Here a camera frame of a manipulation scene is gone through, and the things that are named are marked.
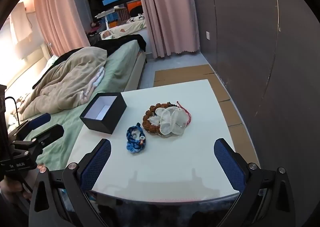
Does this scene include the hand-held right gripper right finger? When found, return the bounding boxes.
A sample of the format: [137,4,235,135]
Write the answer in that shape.
[214,138,297,227]

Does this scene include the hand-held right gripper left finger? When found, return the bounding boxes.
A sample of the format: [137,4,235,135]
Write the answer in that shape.
[29,139,112,227]

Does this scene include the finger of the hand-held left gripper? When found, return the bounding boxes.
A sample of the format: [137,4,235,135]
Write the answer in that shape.
[11,124,65,157]
[9,113,52,140]

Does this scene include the blue braided bracelet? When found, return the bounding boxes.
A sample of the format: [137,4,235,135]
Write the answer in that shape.
[125,122,147,154]

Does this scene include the black jewelry box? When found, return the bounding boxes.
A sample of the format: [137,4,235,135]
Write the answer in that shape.
[79,92,127,134]

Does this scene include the red cord bracelet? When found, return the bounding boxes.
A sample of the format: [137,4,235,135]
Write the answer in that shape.
[177,101,193,129]

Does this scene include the brown bead bracelet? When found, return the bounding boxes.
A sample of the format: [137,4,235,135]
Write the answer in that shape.
[142,103,175,137]

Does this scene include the translucent white pouch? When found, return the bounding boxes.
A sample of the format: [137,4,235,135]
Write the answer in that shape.
[155,107,177,127]
[147,115,162,126]
[160,107,188,138]

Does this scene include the person's left hand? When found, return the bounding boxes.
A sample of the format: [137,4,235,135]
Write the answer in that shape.
[0,165,43,202]

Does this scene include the beige duvet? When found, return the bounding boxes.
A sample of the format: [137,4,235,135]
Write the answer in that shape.
[19,47,108,121]

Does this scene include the white pillow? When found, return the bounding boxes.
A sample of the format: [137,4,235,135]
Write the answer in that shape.
[44,55,60,70]

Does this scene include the flattened cardboard sheets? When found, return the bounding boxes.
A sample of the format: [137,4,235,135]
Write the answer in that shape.
[153,64,261,167]

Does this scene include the pink and white cloth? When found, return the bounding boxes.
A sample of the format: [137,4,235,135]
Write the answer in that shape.
[79,67,105,100]

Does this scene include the bed with green sheet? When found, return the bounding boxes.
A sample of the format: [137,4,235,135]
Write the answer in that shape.
[5,34,148,170]

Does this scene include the hanging white cloth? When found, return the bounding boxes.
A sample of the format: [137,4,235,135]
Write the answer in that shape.
[10,2,33,45]

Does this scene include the black clothing on bed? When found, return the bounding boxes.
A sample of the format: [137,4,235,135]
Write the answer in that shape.
[89,34,147,56]

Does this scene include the pink curtain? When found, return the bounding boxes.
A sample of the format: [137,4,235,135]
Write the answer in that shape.
[135,0,201,59]
[34,0,88,58]

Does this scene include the patterned white quilt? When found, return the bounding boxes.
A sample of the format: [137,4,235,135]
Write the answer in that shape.
[100,14,147,40]

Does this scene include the black cable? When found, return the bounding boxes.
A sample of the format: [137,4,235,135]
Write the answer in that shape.
[4,96,21,127]

